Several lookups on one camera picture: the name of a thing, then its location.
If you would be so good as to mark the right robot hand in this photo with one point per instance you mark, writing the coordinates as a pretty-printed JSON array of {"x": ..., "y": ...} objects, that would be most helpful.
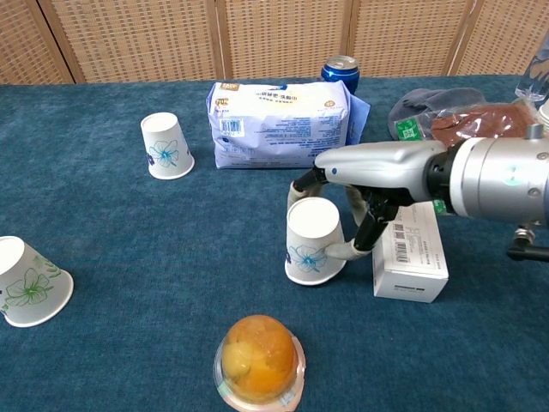
[{"x": 377, "y": 167}]

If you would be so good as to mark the white paper cup blue flower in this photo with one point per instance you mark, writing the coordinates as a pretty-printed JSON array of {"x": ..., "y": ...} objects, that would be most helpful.
[
  {"x": 311, "y": 232},
  {"x": 165, "y": 129}
]

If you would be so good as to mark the white paper cup green flower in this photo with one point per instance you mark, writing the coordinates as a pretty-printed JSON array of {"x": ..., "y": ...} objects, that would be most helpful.
[{"x": 25, "y": 292}]

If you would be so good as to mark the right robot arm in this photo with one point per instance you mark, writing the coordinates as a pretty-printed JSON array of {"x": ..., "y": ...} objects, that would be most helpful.
[{"x": 497, "y": 176}]

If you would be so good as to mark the grey socks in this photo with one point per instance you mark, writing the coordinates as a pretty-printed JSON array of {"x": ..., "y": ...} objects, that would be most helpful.
[{"x": 429, "y": 101}]

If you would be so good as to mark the white cardboard box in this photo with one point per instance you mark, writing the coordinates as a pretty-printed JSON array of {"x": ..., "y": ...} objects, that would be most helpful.
[{"x": 418, "y": 257}]

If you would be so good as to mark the blue drink can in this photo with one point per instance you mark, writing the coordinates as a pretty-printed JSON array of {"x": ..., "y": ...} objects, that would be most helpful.
[{"x": 341, "y": 75}]

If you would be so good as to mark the white blue tissue pack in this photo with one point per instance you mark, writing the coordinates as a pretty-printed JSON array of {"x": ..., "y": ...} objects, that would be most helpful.
[{"x": 279, "y": 129}]

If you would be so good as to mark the brown cloth in clear bag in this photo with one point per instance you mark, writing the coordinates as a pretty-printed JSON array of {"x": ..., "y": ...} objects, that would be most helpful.
[{"x": 484, "y": 122}]

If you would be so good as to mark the woven rattan folding screen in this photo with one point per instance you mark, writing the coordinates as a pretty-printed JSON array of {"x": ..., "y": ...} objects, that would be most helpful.
[{"x": 279, "y": 34}]

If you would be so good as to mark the clear plastic water bottle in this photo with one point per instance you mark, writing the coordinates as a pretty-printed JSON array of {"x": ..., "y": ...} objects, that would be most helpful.
[{"x": 534, "y": 81}]

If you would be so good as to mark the orange fruit jelly cup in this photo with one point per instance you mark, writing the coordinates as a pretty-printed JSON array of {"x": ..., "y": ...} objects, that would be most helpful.
[{"x": 257, "y": 360}]

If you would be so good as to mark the teal tablecloth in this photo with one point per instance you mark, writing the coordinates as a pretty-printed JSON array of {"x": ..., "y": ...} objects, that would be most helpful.
[{"x": 128, "y": 223}]

